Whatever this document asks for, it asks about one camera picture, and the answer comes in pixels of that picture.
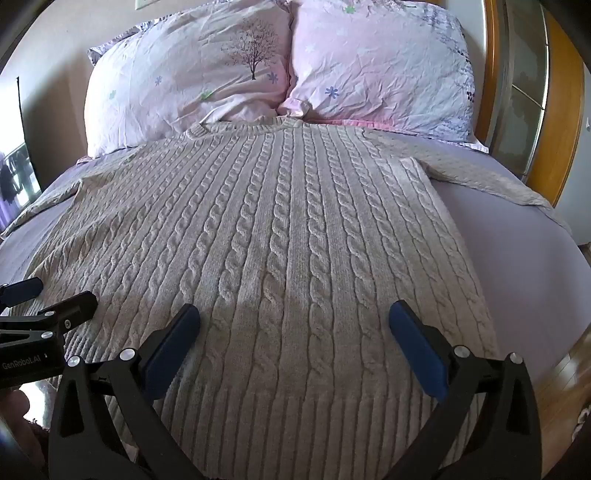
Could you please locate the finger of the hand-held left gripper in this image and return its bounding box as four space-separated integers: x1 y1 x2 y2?
0 291 99 344
0 277 44 308

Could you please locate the flower print pink pillow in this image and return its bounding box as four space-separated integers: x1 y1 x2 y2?
278 0 490 154

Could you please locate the wooden headboard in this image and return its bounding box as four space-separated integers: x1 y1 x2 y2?
475 0 587 206

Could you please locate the person's left hand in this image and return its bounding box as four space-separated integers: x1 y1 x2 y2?
0 387 47 462

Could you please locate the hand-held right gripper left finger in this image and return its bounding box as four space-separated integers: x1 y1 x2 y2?
47 304 204 480

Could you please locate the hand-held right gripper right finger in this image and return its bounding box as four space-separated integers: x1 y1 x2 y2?
389 300 543 480

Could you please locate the purple bed sheet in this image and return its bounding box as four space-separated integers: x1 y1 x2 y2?
0 131 591 418

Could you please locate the beige cable-knit sweater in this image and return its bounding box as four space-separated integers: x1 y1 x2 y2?
0 115 574 480

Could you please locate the tree print pink pillow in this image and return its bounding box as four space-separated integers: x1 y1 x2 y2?
84 0 293 158

